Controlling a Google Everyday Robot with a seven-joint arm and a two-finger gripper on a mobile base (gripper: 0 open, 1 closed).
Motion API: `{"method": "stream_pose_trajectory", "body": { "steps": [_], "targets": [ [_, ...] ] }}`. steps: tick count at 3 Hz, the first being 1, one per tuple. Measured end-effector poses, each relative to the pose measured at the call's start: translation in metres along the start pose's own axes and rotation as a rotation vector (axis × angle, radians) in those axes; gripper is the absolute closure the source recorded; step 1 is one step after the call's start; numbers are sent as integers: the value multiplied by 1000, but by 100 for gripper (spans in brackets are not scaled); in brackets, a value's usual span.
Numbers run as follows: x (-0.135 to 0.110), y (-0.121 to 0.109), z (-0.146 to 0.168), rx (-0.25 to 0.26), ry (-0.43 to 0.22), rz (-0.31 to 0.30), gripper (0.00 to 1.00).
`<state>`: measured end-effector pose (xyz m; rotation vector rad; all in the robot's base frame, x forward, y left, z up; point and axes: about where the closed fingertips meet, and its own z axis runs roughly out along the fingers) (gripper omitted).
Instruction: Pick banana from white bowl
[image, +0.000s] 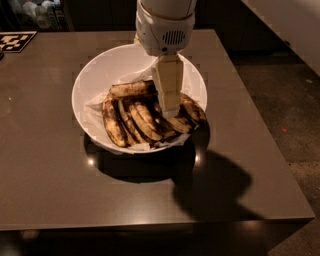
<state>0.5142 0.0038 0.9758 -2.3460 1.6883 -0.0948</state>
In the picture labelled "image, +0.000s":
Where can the white paper towel liner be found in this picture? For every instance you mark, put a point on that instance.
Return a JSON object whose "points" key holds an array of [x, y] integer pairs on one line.
{"points": [[170, 136]]}

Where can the white ceramic bowl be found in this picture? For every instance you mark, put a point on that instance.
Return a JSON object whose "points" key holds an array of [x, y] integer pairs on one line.
{"points": [[120, 65]]}

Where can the right centre spotted banana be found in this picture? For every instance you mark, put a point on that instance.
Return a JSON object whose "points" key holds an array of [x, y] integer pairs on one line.
{"points": [[179, 124]]}

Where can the middle spotted banana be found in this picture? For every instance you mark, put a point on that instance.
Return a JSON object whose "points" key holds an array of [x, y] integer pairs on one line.
{"points": [[144, 120]]}

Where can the rightmost spotted banana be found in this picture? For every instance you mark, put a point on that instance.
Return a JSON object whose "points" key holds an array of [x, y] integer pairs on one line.
{"points": [[192, 109]]}

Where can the leftmost spotted banana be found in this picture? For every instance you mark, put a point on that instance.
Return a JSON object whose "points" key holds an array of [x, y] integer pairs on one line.
{"points": [[112, 123]]}

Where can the black white fiducial marker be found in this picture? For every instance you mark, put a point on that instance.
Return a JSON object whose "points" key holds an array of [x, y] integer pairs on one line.
{"points": [[15, 42]]}

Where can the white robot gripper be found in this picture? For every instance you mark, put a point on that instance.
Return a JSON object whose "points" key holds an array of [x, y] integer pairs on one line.
{"points": [[163, 33]]}

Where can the spotted ripe banana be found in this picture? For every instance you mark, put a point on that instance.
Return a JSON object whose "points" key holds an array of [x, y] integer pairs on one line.
{"points": [[134, 89]]}

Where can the bottles on background shelf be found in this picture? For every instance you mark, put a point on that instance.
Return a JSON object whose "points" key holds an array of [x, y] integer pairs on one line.
{"points": [[40, 15]]}

